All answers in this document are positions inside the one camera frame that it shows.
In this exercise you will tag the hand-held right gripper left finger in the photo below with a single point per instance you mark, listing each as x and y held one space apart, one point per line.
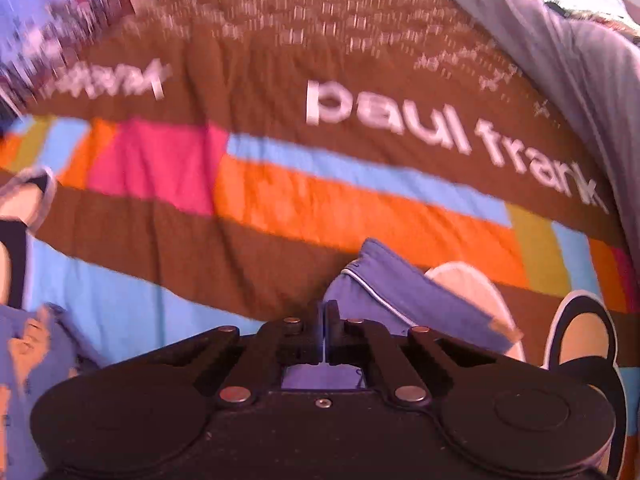
320 336

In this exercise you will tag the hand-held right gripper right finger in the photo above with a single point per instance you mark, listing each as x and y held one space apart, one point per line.
333 336

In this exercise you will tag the purple printed pants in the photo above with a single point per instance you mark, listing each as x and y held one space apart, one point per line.
390 280

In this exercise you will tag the brown printed blanket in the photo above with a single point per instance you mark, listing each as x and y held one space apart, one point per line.
250 85

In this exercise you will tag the grey duvet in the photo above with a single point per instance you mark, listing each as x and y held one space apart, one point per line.
575 80

